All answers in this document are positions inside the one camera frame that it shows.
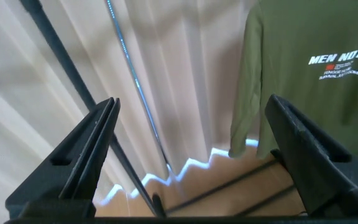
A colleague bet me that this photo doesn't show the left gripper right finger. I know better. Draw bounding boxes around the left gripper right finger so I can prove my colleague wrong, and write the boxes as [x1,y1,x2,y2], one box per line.
[264,94,358,217]

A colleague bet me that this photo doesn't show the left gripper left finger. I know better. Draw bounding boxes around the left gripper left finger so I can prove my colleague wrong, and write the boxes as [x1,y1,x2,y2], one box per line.
[4,97,121,218]

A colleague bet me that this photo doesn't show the green printed t-shirt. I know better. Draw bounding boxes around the green printed t-shirt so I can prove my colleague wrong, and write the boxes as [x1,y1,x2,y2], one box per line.
[227,0,358,167]

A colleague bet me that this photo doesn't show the black clothes rack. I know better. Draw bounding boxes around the black clothes rack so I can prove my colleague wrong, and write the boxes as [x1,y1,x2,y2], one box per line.
[19,0,308,218]

